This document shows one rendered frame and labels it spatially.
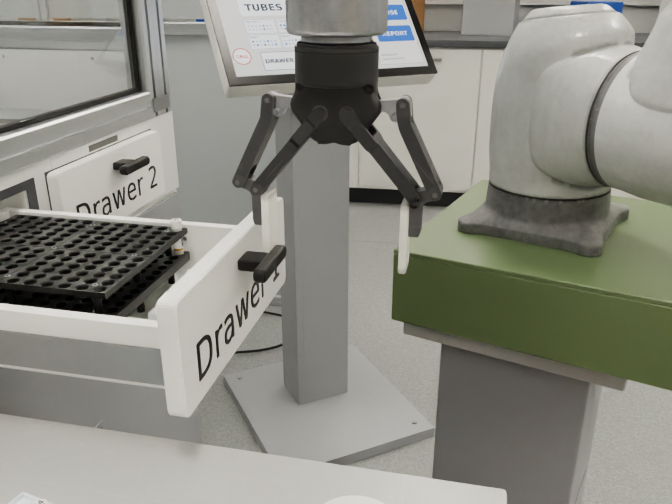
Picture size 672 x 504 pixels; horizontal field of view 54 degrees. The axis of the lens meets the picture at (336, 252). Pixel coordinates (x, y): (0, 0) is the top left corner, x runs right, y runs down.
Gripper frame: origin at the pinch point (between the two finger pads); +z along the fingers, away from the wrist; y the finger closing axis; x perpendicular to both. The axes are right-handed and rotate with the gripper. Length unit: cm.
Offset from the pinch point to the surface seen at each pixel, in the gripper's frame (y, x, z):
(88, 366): 18.6, 15.9, 6.2
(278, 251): 5.5, 1.6, -0.2
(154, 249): 19.8, 0.1, 1.5
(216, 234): 16.3, -8.4, 2.6
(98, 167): 40.4, -23.5, -0.2
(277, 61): 31, -83, -9
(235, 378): 54, -103, 88
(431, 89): 14, -291, 25
